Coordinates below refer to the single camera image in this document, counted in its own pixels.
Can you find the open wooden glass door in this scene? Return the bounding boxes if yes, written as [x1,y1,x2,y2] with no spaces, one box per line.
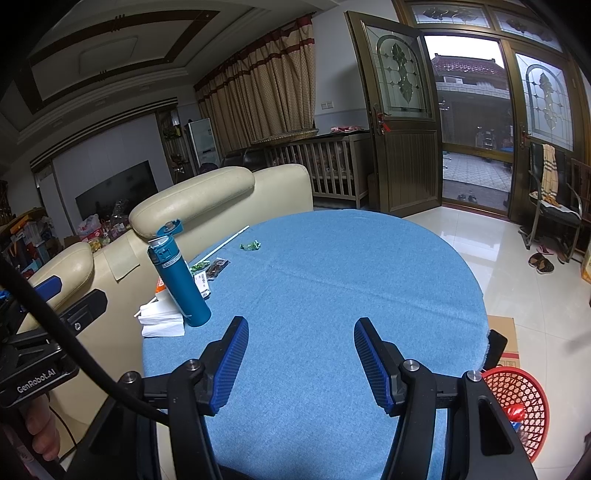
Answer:
[346,11,444,215]

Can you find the white label card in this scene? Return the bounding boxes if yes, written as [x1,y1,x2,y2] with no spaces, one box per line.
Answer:
[191,271,211,301]

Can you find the beige curtains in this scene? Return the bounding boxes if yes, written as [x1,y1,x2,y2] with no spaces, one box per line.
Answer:
[194,16,317,158]

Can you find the person's left hand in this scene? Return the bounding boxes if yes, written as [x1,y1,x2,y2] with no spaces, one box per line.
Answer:
[23,394,63,462]

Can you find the striped beige towel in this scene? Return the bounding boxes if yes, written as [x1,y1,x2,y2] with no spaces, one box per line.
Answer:
[541,144,557,199]

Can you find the white standing air conditioner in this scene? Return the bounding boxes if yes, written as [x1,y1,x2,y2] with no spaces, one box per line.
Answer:
[187,117,219,169]

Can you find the white straw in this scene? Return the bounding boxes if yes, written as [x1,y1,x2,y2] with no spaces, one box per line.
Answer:
[198,225,250,264]

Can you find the pink plastic bag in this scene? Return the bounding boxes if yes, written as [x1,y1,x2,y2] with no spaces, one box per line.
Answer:
[76,215,102,238]

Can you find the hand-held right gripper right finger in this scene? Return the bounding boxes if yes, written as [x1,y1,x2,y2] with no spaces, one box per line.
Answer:
[354,318,539,480]

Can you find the wooden display shelf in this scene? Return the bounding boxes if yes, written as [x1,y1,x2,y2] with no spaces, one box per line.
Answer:
[157,108,190,181]

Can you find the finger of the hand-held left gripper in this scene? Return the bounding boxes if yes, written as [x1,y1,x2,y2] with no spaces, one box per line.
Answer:
[32,275,64,300]
[58,289,108,331]

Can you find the dark wooden chair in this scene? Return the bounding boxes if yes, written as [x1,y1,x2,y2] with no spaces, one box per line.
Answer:
[570,159,591,241]

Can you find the cardboard box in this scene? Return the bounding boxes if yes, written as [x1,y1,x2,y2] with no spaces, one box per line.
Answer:
[486,315,520,369]

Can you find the wooden crib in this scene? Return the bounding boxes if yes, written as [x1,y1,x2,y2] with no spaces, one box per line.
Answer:
[263,131,372,208]

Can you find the closed wooden glass door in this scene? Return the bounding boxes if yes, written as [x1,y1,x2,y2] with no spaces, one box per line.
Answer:
[505,41,583,227]

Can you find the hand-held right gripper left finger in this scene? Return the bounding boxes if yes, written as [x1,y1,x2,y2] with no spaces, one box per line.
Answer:
[117,316,250,480]

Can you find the black television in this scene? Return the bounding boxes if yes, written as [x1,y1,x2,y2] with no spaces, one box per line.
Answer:
[75,161,160,222]

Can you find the white napkin stack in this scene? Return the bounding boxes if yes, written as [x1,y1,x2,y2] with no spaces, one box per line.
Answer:
[135,295,186,337]

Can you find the black leather armchair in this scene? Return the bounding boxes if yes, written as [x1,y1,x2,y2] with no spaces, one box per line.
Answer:
[219,148,269,171]

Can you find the black cable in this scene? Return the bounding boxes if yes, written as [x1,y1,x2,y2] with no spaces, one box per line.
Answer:
[0,256,169,425]

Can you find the blue tablecloth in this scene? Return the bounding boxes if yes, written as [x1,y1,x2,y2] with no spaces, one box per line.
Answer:
[141,209,490,480]

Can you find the red plastic basket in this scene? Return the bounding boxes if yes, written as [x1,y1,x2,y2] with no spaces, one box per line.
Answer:
[480,367,551,463]

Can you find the cream leather sofa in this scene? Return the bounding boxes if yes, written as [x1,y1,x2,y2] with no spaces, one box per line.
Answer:
[18,164,315,467]

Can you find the pile of packaged goods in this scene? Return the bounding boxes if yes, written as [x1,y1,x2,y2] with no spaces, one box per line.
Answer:
[0,208,130,278]

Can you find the black metal chair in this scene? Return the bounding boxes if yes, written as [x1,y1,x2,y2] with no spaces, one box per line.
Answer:
[519,142,583,261]

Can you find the teal water bottle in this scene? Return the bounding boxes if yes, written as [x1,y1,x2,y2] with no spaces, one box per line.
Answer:
[148,219,212,328]

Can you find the stained glass transom window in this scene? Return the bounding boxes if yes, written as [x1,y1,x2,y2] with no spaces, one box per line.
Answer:
[406,0,564,51]

